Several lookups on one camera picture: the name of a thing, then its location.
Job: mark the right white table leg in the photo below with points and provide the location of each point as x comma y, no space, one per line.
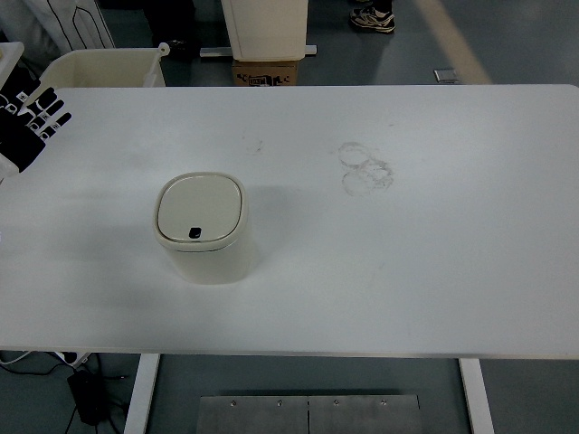
476,396

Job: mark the cream lidded trash can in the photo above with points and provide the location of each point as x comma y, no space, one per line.
201,219

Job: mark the left white table leg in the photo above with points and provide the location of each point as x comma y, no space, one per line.
142,394

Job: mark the brown cardboard box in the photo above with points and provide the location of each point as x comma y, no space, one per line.
265,73

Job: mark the grey metal floor bar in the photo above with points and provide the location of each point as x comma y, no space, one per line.
227,52

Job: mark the white table leg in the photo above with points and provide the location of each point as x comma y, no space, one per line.
476,396
142,394

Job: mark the black power adapter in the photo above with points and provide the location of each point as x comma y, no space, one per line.
89,396

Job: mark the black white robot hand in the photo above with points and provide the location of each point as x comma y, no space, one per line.
27,126

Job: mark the white black panel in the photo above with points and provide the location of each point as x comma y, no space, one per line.
55,26

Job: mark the cream plastic bin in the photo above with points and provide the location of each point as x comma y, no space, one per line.
108,68

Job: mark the metal floor plate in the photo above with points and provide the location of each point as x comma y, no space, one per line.
310,414

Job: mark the white sneaker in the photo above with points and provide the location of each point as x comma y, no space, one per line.
369,18

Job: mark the grey floor outlet plate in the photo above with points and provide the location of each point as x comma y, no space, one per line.
446,76

